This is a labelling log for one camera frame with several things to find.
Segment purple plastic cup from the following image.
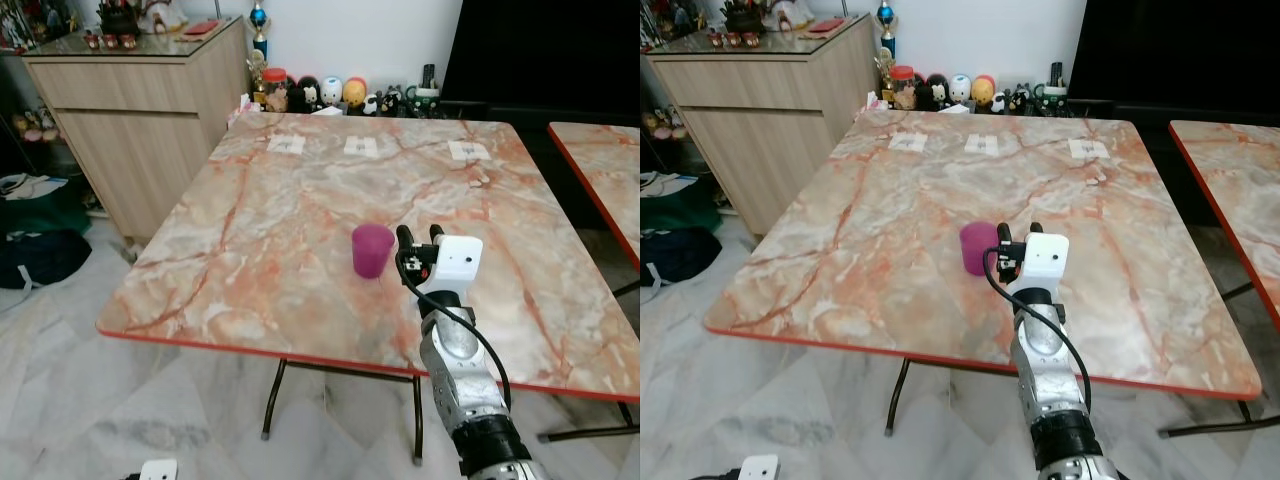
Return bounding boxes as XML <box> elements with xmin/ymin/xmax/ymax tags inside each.
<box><xmin>959</xmin><ymin>222</ymin><xmax>1000</xmax><ymax>277</ymax></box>
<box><xmin>351</xmin><ymin>223</ymin><xmax>396</xmax><ymax>280</ymax></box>

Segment marble pattern folding table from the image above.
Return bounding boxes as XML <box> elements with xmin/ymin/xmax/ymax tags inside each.
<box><xmin>547</xmin><ymin>121</ymin><xmax>641</xmax><ymax>273</ymax></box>
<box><xmin>1167</xmin><ymin>119</ymin><xmax>1280</xmax><ymax>333</ymax></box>
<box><xmin>96</xmin><ymin>110</ymin><xmax>641</xmax><ymax>467</ymax></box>
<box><xmin>703</xmin><ymin>108</ymin><xmax>1264</xmax><ymax>439</ymax></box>

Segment red lid snack jar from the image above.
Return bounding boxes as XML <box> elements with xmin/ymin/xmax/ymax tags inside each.
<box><xmin>889</xmin><ymin>65</ymin><xmax>918</xmax><ymax>112</ymax></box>
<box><xmin>261</xmin><ymin>67</ymin><xmax>290</xmax><ymax>114</ymax></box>

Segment black television screen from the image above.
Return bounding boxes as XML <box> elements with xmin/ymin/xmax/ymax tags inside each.
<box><xmin>440</xmin><ymin>0</ymin><xmax>641</xmax><ymax>107</ymax></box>
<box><xmin>1064</xmin><ymin>0</ymin><xmax>1280</xmax><ymax>103</ymax></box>

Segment dark green bag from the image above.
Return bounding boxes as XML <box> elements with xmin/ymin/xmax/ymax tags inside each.
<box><xmin>640</xmin><ymin>190</ymin><xmax>719</xmax><ymax>233</ymax></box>
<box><xmin>0</xmin><ymin>193</ymin><xmax>92</xmax><ymax>237</ymax></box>

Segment black bag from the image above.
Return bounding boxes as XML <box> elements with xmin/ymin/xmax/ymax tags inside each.
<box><xmin>640</xmin><ymin>227</ymin><xmax>722</xmax><ymax>287</ymax></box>
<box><xmin>0</xmin><ymin>229</ymin><xmax>94</xmax><ymax>292</ymax></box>

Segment blue globe trophy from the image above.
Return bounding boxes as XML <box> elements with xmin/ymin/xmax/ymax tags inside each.
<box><xmin>249</xmin><ymin>0</ymin><xmax>272</xmax><ymax>63</ymax></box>
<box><xmin>875</xmin><ymin>0</ymin><xmax>898</xmax><ymax>61</ymax></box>

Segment light wooden cabinet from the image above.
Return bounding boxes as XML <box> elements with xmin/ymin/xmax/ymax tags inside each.
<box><xmin>22</xmin><ymin>17</ymin><xmax>252</xmax><ymax>247</ymax></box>
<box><xmin>644</xmin><ymin>14</ymin><xmax>882</xmax><ymax>238</ymax></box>

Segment white cat figurine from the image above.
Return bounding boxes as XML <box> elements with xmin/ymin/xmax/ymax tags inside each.
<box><xmin>766</xmin><ymin>0</ymin><xmax>815</xmax><ymax>31</ymax></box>
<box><xmin>140</xmin><ymin>0</ymin><xmax>190</xmax><ymax>34</ymax></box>

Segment dark potted ornament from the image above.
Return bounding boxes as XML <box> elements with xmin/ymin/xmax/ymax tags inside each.
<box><xmin>96</xmin><ymin>0</ymin><xmax>142</xmax><ymax>37</ymax></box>
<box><xmin>722</xmin><ymin>0</ymin><xmax>767</xmax><ymax>35</ymax></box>

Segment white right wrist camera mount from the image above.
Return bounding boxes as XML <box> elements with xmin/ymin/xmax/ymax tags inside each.
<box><xmin>431</xmin><ymin>235</ymin><xmax>484</xmax><ymax>297</ymax></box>
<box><xmin>1014</xmin><ymin>232</ymin><xmax>1070</xmax><ymax>292</ymax></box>

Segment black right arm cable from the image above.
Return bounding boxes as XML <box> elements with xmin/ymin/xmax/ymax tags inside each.
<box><xmin>397</xmin><ymin>250</ymin><xmax>513</xmax><ymax>409</ymax></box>
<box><xmin>983</xmin><ymin>246</ymin><xmax>1093</xmax><ymax>407</ymax></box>

